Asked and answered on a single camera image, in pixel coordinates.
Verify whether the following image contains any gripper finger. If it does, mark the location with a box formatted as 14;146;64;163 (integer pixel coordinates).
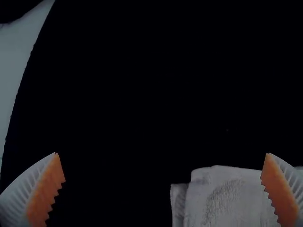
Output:
260;152;303;227
0;152;66;227

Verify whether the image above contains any pale towel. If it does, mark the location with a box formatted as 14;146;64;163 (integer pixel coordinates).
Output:
170;165;303;227

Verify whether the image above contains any black mat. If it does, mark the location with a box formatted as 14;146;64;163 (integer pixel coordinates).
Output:
0;0;303;227

